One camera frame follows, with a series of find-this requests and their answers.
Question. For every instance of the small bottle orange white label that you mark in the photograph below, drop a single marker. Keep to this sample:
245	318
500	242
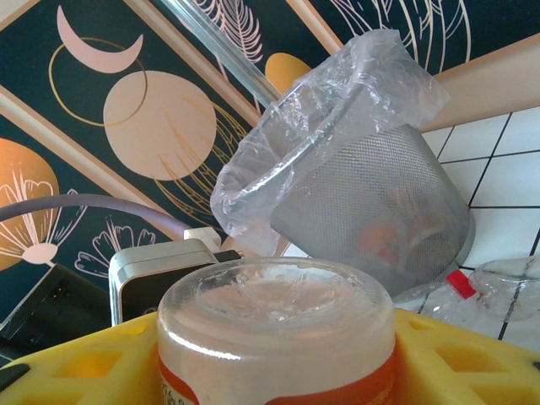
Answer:
379	240

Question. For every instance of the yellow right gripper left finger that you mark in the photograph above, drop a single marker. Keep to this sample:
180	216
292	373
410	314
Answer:
76	371

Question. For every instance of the orange juice bottle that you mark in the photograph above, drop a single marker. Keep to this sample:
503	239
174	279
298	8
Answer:
274	337

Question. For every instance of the grey metal mesh bin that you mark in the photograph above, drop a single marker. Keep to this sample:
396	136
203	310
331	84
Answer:
379	190

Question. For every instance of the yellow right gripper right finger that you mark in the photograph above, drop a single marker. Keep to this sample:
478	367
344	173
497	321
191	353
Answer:
464	371

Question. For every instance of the clear plastic bin liner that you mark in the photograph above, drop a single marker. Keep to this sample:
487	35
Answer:
358	76

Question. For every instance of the water bottle red white label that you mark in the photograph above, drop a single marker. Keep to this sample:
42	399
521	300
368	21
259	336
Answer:
462	282

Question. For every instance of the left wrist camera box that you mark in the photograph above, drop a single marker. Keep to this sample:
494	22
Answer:
160	270

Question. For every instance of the aluminium corner post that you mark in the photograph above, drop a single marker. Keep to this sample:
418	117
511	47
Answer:
219	46

